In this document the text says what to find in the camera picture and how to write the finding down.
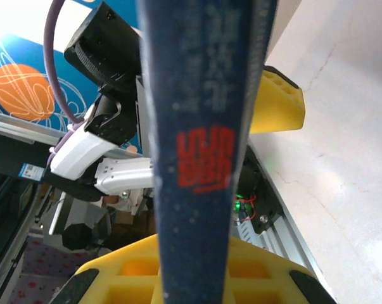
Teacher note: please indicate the navy book with yellow label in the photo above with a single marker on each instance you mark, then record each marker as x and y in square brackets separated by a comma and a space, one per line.
[203, 126]

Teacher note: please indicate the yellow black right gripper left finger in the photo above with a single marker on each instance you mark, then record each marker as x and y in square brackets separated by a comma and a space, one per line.
[121, 285]

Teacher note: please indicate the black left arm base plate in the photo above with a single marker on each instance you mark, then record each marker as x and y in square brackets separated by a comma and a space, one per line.
[266, 215]

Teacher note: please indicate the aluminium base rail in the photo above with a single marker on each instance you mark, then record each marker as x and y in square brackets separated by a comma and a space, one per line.
[289, 234]

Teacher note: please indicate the black equipment box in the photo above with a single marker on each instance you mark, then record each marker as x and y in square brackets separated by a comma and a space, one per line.
[3, 158]

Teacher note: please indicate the aluminium side rail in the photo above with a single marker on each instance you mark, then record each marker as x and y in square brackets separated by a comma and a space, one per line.
[19, 126]

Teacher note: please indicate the left controller board with LED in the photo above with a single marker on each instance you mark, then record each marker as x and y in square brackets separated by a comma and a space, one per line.
[241, 207]

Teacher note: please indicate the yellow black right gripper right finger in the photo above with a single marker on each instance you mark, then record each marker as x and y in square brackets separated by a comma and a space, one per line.
[266, 282]

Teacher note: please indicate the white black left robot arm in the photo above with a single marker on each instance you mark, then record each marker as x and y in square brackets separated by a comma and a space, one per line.
[76, 152]

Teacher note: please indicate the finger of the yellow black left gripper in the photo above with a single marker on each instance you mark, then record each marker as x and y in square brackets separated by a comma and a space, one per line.
[279, 104]

